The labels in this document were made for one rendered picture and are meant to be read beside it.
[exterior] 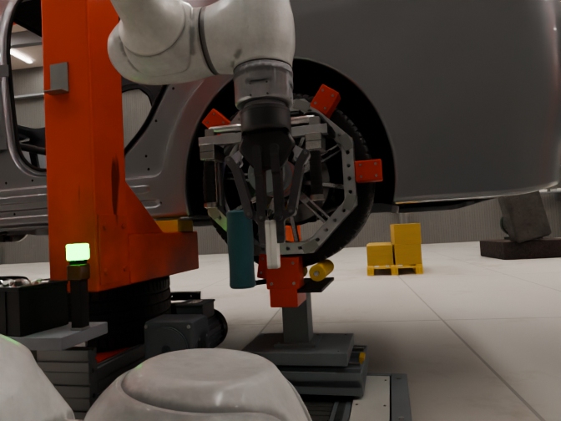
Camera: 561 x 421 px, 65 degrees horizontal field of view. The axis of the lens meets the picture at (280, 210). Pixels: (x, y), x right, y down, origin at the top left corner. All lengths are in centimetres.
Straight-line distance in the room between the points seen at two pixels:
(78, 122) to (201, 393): 121
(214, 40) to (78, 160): 79
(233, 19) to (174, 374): 52
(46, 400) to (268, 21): 53
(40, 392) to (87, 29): 122
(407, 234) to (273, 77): 537
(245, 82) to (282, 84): 5
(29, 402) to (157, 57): 49
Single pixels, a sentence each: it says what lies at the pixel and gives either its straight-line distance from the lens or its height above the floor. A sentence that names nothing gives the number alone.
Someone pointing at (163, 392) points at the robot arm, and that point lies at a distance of 27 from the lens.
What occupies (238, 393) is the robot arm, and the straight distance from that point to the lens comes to 27.
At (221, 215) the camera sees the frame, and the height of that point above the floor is 73.
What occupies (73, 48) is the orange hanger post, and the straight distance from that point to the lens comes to 149.
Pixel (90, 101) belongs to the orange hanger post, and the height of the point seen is 106.
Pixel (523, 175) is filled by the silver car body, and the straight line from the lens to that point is 167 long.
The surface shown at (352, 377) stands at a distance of 162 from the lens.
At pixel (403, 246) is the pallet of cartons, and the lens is 595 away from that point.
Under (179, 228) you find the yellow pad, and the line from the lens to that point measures 180.
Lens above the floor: 67
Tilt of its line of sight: 2 degrees up
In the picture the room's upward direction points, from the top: 3 degrees counter-clockwise
